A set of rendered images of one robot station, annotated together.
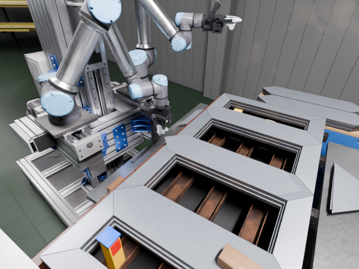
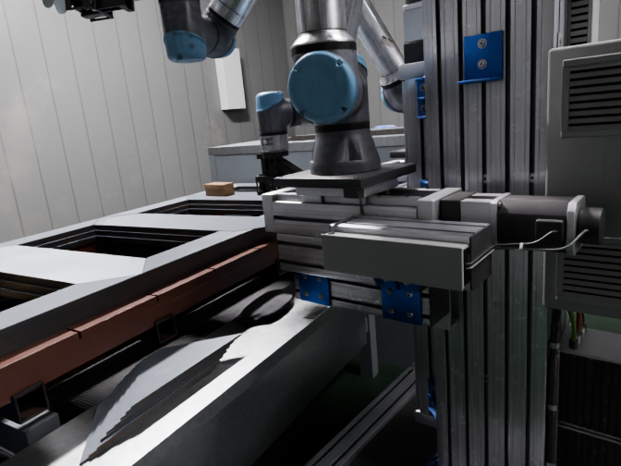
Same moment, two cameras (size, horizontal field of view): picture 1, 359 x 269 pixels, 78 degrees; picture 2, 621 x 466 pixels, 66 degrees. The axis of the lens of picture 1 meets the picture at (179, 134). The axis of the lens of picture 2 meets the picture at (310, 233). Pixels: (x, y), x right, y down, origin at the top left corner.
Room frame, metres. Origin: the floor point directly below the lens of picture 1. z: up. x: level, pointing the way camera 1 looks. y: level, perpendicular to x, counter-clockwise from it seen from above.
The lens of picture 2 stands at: (2.38, 0.18, 1.16)
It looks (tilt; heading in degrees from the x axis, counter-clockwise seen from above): 13 degrees down; 180
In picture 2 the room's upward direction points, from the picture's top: 5 degrees counter-clockwise
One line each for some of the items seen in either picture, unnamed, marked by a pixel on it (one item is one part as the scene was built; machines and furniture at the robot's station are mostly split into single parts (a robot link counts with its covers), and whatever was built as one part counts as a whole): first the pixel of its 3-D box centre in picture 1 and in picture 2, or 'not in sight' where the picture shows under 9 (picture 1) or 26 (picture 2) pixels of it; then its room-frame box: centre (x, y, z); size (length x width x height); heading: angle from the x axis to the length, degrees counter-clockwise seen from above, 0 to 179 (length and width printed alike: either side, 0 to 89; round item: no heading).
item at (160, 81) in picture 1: (159, 86); (272, 114); (1.06, 0.11, 1.17); 0.09 x 0.08 x 0.11; 117
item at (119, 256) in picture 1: (113, 252); not in sight; (0.42, 0.24, 0.78); 0.05 x 0.05 x 0.19; 58
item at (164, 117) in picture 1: (162, 114); (275, 174); (1.06, 0.10, 1.01); 0.09 x 0.08 x 0.12; 58
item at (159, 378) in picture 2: (197, 118); (152, 381); (1.55, -0.15, 0.70); 0.39 x 0.12 x 0.04; 148
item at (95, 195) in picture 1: (170, 142); (273, 324); (1.27, 0.06, 0.67); 1.30 x 0.20 x 0.03; 148
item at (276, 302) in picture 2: not in sight; (267, 305); (1.21, 0.05, 0.70); 0.20 x 0.10 x 0.03; 156
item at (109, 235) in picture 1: (108, 237); not in sight; (0.42, 0.24, 0.88); 0.06 x 0.06 x 0.02; 58
